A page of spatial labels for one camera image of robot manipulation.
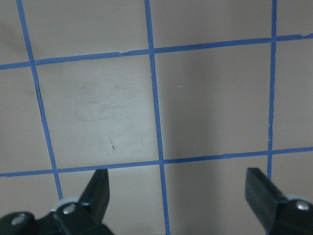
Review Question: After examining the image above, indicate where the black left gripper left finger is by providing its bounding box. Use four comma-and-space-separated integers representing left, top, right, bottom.
53, 169, 110, 235

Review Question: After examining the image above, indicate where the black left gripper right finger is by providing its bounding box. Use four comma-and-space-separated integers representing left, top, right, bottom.
245, 168, 313, 235

